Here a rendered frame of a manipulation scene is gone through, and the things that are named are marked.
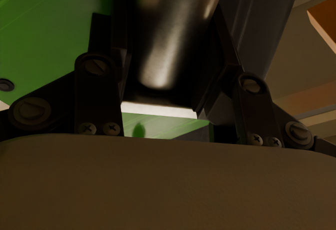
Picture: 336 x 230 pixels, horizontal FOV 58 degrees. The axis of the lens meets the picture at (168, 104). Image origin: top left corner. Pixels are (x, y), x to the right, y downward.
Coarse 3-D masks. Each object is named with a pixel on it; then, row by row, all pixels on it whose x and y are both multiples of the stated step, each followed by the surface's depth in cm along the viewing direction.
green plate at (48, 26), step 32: (0, 0) 13; (32, 0) 13; (64, 0) 13; (96, 0) 13; (0, 32) 14; (32, 32) 14; (64, 32) 14; (0, 64) 15; (32, 64) 16; (64, 64) 16; (0, 96) 17; (128, 128) 21; (160, 128) 21; (192, 128) 21
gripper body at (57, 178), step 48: (0, 144) 6; (48, 144) 6; (96, 144) 7; (144, 144) 7; (192, 144) 7; (240, 144) 8; (0, 192) 5; (48, 192) 6; (96, 192) 6; (144, 192) 6; (192, 192) 6; (240, 192) 6; (288, 192) 7
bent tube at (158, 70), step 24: (144, 0) 10; (168, 0) 10; (192, 0) 10; (216, 0) 10; (144, 24) 11; (168, 24) 10; (192, 24) 10; (144, 48) 11; (168, 48) 11; (192, 48) 11; (144, 72) 12; (168, 72) 12; (144, 96) 13; (168, 96) 13
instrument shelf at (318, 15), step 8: (328, 0) 67; (312, 8) 68; (320, 8) 66; (328, 8) 64; (312, 16) 66; (320, 16) 64; (328, 16) 62; (312, 24) 69; (320, 24) 62; (328, 24) 60; (320, 32) 64; (328, 32) 59; (328, 40) 60
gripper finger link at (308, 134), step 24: (216, 24) 12; (216, 48) 11; (192, 72) 13; (216, 72) 11; (192, 96) 13; (216, 96) 11; (216, 120) 11; (288, 120) 10; (288, 144) 10; (312, 144) 10
